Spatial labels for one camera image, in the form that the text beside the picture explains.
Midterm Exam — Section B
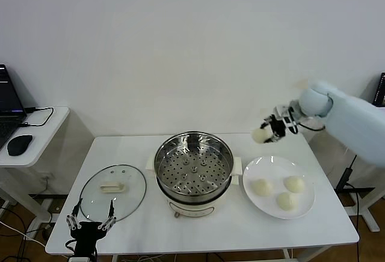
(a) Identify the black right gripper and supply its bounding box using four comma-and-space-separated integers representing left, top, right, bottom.
259, 114, 288, 144

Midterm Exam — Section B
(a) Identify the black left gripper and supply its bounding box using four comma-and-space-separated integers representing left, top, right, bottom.
66, 198, 117, 257

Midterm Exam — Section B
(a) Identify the white steamed baozi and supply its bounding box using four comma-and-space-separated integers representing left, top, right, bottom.
276, 192, 298, 212
251, 178, 273, 197
251, 126, 271, 144
284, 175, 305, 193

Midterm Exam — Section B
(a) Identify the round glass pot lid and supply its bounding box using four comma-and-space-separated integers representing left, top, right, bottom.
80, 164, 147, 223

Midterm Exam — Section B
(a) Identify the stainless steel steamer basket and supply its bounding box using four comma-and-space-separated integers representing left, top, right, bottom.
146, 132, 243, 199

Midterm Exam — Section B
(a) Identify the round white plate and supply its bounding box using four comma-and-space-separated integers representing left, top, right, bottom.
242, 156, 316, 220

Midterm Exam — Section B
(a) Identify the white side table with mouse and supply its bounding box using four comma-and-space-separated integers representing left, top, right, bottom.
0, 106, 70, 225

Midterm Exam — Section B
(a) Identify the cream electric cooking pot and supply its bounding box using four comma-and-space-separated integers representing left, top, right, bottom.
155, 173, 233, 219

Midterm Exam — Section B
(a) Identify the black computer mouse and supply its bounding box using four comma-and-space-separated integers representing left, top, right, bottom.
7, 134, 33, 156

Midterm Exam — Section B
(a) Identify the black laptop with dark screen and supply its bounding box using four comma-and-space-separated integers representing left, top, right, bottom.
372, 72, 385, 107

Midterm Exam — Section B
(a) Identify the black laptop with purple screen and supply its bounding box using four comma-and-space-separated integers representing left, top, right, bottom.
0, 64, 28, 150

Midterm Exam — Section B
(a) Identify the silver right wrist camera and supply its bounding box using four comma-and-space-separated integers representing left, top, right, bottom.
273, 104, 297, 126

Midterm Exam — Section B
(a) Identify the black floor cable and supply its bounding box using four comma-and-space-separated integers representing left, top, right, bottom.
0, 204, 32, 262

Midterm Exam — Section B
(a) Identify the white floor cable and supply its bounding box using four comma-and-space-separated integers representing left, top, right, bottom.
0, 221, 46, 242

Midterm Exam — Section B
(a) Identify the black adapter cable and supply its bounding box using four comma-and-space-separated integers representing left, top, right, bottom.
334, 153, 377, 262

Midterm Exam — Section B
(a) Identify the black laptop charger cable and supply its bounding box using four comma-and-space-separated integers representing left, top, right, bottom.
19, 106, 55, 129

